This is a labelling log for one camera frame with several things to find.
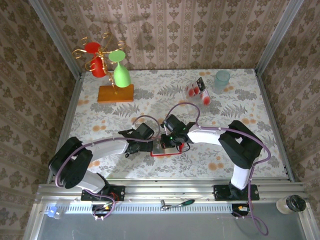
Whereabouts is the gold wire rack wooden base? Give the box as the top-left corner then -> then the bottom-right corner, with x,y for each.
71,31 -> 135,103

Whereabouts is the aluminium mounting rail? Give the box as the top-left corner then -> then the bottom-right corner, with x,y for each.
34,178 -> 311,204

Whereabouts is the black bracket yellow connector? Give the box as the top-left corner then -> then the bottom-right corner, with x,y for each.
231,203 -> 251,218
91,203 -> 114,218

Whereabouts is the green wine glass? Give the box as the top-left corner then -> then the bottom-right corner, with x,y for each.
108,49 -> 132,88

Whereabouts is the red card holder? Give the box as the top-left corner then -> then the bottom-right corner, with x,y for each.
149,142 -> 183,158

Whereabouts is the ratchet wrench green handle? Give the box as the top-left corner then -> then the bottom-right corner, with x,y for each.
160,198 -> 196,211

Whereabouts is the aluminium table side rail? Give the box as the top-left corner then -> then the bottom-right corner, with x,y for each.
254,69 -> 296,183
46,73 -> 84,183

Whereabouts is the red wine glass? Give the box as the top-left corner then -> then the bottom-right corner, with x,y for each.
84,41 -> 109,78

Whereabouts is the white card with red spot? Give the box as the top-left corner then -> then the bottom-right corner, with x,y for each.
199,89 -> 211,106
185,82 -> 200,98

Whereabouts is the aluminium frame post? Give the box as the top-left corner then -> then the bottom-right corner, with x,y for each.
28,0 -> 83,79
254,0 -> 305,75

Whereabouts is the slotted grey cable duct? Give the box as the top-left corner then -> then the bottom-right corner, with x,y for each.
41,201 -> 283,215

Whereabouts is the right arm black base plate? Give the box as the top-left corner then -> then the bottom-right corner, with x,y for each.
213,184 -> 260,202

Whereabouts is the grey metal panel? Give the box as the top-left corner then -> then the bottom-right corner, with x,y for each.
23,212 -> 318,240

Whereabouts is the clear acrylic card stand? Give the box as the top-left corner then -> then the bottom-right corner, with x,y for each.
184,76 -> 212,118

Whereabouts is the blue and white connector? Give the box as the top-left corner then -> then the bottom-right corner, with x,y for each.
45,206 -> 63,221

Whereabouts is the pale blue plastic cup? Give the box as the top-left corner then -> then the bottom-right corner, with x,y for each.
213,70 -> 231,95

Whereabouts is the clear jar black lid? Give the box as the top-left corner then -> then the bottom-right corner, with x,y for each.
276,194 -> 307,215

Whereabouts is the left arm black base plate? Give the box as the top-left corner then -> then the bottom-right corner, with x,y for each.
81,185 -> 126,202

